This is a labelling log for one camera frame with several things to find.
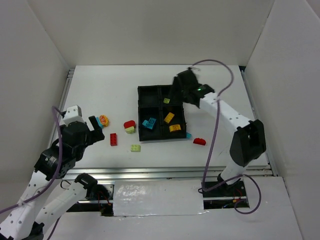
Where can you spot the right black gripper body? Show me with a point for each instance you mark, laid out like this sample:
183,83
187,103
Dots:
185,78

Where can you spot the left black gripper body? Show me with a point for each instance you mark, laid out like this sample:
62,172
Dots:
94,132

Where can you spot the small green lego brick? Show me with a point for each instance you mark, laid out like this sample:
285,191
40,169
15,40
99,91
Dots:
166,100

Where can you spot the yellow long lego brick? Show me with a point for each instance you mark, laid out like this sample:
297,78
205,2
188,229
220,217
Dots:
169,117

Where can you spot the yellow rounded lego brick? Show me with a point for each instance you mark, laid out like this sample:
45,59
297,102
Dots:
175,128

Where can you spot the cyan rounded lego piece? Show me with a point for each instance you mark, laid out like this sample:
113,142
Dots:
151,123

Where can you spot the small cyan lego brick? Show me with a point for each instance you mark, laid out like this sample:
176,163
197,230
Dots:
188,135

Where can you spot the red curved lego brick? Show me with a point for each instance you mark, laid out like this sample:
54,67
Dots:
199,141

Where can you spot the blue long lego brick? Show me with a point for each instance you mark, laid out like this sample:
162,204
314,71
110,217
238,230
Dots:
99,123

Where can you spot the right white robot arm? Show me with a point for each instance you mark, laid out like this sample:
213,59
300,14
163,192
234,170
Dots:
248,136

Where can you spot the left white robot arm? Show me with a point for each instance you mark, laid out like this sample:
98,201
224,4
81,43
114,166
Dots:
31,217

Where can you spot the yellow butterfly lego piece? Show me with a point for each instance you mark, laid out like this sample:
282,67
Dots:
104,121

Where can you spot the black four-compartment sorting tray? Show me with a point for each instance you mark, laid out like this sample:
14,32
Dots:
151,105

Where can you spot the red flat lego brick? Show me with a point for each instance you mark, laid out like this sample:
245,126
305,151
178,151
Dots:
113,139

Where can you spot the red rounded lego brick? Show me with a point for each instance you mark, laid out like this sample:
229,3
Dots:
129,124

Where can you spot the light green lego under red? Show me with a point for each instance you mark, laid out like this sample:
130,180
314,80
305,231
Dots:
130,130

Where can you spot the light green square lego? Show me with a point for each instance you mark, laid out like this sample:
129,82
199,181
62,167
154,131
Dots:
135,148

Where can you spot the white foil-covered panel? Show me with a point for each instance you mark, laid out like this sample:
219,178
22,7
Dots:
157,198

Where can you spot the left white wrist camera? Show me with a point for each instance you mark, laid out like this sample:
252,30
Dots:
73,114

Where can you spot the aluminium frame rail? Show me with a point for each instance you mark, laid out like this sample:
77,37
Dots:
112,174

